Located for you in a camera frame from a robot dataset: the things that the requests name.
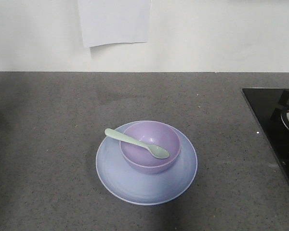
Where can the mint green plastic spoon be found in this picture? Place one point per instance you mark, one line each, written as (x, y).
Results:
(156, 151)

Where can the purple plastic bowl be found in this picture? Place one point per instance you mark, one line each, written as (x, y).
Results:
(150, 132)

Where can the black glass gas stove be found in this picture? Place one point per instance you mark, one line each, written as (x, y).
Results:
(267, 105)

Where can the light blue plastic plate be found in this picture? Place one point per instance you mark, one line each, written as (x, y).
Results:
(138, 188)

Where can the white paper sheet on wall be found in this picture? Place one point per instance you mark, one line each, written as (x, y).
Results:
(114, 21)

